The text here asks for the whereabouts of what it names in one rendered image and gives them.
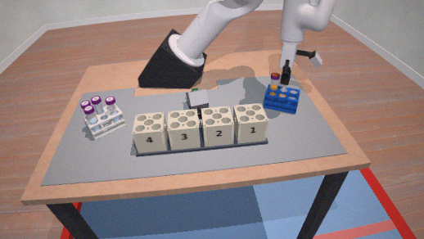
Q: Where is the white tube rack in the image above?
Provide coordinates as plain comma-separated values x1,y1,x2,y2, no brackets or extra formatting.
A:
83,106,126,140

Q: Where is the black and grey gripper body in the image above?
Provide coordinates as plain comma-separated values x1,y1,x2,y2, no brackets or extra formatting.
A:
279,39,302,70

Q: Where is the beige bucket adapter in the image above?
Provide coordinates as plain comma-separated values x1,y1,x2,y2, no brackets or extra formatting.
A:
168,109,201,150
132,112,168,153
201,106,234,147
233,103,268,143

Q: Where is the blue tube rack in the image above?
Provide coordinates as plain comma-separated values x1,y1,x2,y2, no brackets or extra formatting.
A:
264,84,300,114

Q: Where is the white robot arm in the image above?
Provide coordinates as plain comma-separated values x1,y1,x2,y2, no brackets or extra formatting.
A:
169,0,336,69

